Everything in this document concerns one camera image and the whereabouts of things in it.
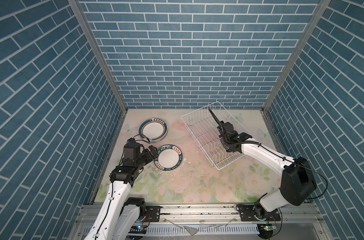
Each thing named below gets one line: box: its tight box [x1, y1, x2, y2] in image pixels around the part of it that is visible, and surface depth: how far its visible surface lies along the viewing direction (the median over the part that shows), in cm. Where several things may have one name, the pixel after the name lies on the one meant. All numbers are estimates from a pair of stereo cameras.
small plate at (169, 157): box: [154, 144, 183, 171], surface depth 95 cm
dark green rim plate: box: [138, 118, 168, 144], surface depth 105 cm
